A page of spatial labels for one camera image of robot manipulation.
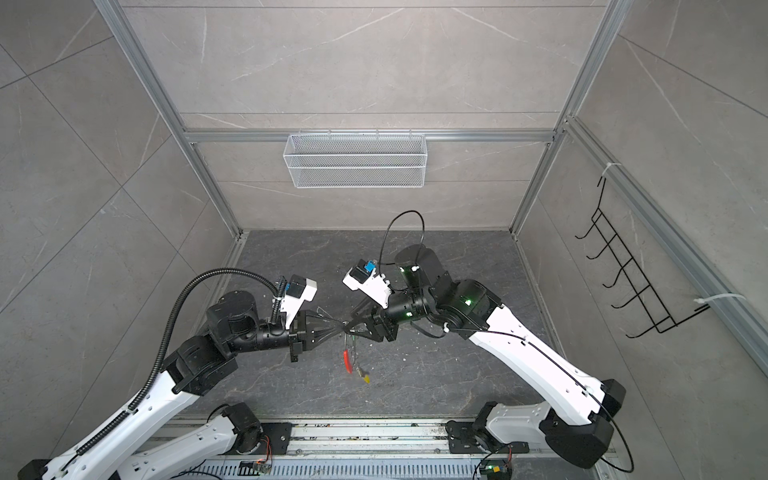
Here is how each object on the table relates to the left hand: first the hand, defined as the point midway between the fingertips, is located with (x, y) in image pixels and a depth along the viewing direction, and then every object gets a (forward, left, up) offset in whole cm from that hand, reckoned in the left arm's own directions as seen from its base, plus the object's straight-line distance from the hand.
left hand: (342, 323), depth 57 cm
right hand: (+1, -2, -1) cm, 3 cm away
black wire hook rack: (0, -65, -2) cm, 65 cm away
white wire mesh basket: (+63, 0, -5) cm, 63 cm away
